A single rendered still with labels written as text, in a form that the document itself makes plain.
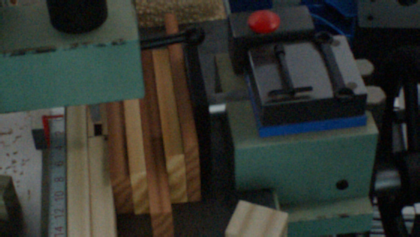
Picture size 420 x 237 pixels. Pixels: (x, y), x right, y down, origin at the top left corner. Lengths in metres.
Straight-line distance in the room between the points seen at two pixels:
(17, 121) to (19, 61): 0.34
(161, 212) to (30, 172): 0.29
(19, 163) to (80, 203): 0.27
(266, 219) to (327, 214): 0.10
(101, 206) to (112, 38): 0.15
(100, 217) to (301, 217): 0.20
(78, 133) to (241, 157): 0.16
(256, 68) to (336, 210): 0.16
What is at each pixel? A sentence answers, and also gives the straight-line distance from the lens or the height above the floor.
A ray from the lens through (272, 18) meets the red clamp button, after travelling 0.79.
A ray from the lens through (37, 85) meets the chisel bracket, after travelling 0.73.
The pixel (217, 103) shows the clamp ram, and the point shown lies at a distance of 0.79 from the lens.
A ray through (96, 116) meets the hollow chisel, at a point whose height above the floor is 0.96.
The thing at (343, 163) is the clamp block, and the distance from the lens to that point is 0.79.
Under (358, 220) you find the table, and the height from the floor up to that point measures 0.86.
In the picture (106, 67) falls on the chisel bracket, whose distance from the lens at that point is 0.71.
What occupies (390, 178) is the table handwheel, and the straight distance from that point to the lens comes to 0.92.
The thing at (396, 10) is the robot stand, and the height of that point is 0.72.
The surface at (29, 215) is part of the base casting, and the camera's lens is 0.93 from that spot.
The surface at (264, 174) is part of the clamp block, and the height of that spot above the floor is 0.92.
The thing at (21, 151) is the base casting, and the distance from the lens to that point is 1.00.
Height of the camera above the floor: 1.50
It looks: 44 degrees down
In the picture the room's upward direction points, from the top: 5 degrees counter-clockwise
